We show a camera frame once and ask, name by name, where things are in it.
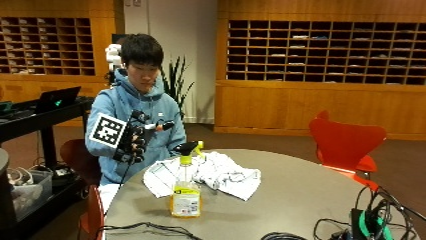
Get white crumpled cloth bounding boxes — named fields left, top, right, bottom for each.
left=142, top=150, right=262, bottom=202

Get black cart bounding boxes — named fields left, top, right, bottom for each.
left=0, top=96, right=96, bottom=240

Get small wooden pigeonhole shelf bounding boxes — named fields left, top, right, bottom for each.
left=0, top=17, right=96, bottom=77

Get bright red chair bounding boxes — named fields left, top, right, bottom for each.
left=307, top=110, right=388, bottom=193

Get white robot head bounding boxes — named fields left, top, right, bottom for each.
left=104, top=43, right=124, bottom=72

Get coiled black cable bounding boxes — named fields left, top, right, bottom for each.
left=259, top=231, right=309, bottom=240

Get black and green device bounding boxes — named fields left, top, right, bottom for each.
left=349, top=207, right=394, bottom=240

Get dark red chair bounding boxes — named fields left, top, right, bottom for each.
left=58, top=138, right=104, bottom=187

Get tangle of black cables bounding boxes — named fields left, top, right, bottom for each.
left=313, top=185, right=426, bottom=240

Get yellow spray bottle black trigger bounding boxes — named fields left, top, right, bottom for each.
left=169, top=140, right=205, bottom=219

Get black laptop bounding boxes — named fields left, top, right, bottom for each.
left=33, top=86, right=82, bottom=115

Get grey storage bin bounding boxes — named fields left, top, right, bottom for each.
left=5, top=167, right=54, bottom=222

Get black cable on table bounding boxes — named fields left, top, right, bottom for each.
left=94, top=221, right=205, bottom=240

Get thin black glove cable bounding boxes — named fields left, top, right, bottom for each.
left=102, top=156, right=136, bottom=216

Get red chair with thin backrest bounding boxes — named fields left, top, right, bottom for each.
left=77, top=184, right=106, bottom=240

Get the person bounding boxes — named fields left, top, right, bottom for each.
left=84, top=33, right=189, bottom=214

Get wide wooden pigeonhole shelf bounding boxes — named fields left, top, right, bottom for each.
left=226, top=19, right=426, bottom=86

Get white cube of black markers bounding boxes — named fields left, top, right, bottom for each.
left=88, top=112, right=129, bottom=149

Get green potted plant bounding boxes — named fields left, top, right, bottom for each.
left=160, top=55, right=195, bottom=116

